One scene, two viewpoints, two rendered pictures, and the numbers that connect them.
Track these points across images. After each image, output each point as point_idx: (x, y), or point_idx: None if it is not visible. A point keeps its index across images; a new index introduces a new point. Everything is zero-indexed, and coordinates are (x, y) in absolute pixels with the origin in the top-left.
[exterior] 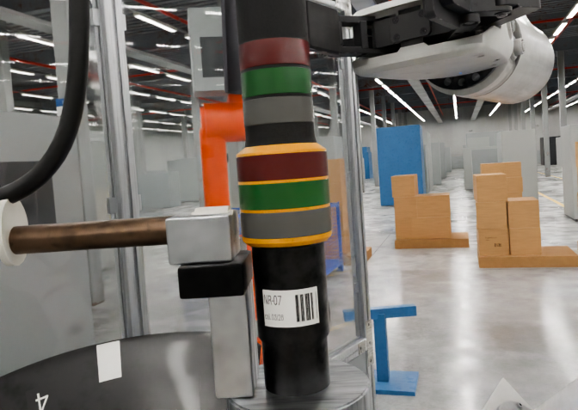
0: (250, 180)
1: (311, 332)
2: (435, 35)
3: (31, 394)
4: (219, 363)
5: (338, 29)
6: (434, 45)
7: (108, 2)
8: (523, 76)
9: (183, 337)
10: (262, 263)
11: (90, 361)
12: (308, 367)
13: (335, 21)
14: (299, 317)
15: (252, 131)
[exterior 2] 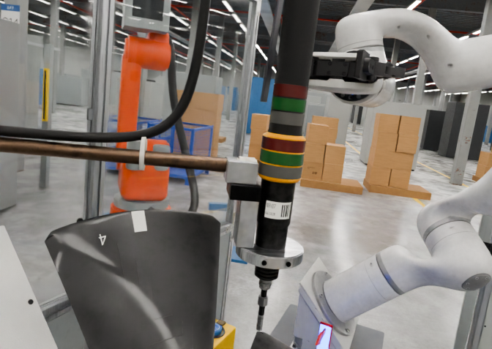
0: (272, 150)
1: (285, 222)
2: (349, 77)
3: (96, 233)
4: (241, 230)
5: None
6: (348, 82)
7: None
8: (380, 97)
9: (179, 213)
10: (269, 188)
11: (128, 219)
12: (280, 238)
13: None
14: (282, 215)
15: (276, 126)
